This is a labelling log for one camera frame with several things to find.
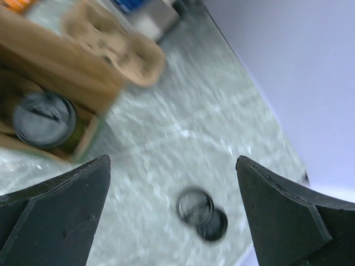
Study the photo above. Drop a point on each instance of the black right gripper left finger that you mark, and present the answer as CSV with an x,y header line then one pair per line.
x,y
54,222

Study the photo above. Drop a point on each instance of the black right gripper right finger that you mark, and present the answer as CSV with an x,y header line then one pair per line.
x,y
291,224

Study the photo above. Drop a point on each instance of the black plastic cup lid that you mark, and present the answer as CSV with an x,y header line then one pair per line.
x,y
44,119

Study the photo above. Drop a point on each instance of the brown paper bag with handles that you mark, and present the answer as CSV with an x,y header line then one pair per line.
x,y
57,64

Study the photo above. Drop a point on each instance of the brown cardboard cup carrier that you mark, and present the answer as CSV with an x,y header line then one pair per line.
x,y
135,56

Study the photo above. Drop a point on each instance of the orange snack bag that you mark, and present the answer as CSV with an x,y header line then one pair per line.
x,y
18,6

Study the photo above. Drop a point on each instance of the blue chip bag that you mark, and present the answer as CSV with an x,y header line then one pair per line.
x,y
127,6

